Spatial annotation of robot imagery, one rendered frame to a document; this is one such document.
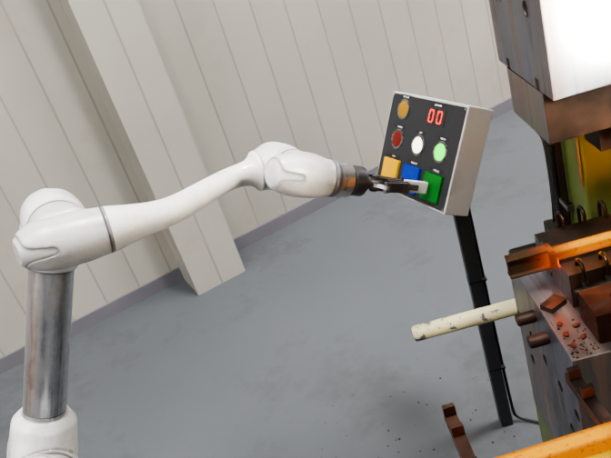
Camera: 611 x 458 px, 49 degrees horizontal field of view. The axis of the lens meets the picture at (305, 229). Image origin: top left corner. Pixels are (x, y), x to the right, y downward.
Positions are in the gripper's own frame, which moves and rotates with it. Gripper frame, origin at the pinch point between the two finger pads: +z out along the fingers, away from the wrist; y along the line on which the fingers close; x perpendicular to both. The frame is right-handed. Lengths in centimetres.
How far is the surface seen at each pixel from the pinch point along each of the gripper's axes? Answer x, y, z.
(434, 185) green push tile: 1.0, 1.6, 4.7
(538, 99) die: 26, 51, -17
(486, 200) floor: -28, -139, 157
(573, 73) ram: 31, 60, -20
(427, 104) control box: 21.0, -9.5, 5.4
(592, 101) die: 28, 57, -11
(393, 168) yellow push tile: 1.4, -17.9, 4.8
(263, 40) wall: 35, -227, 46
